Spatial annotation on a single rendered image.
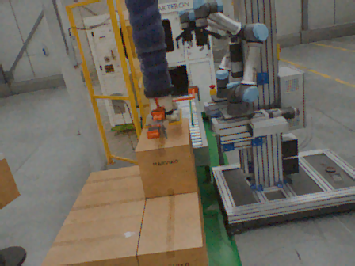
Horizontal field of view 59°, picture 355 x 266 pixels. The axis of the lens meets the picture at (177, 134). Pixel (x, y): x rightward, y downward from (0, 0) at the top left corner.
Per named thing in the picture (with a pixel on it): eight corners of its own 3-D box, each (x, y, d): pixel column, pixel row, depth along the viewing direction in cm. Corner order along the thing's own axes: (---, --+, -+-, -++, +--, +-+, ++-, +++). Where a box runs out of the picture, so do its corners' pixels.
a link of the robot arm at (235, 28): (246, 28, 234) (196, -2, 208) (257, 28, 225) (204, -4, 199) (241, 43, 235) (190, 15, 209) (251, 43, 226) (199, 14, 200)
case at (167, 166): (152, 163, 296) (143, 123, 282) (194, 157, 293) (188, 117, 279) (145, 198, 241) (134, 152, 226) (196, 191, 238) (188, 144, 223)
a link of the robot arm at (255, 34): (244, 100, 236) (256, 24, 224) (258, 104, 224) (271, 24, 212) (232, 100, 230) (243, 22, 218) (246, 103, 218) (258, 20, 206)
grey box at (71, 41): (78, 62, 353) (70, 36, 342) (83, 62, 353) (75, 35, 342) (73, 66, 335) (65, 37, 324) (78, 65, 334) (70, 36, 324)
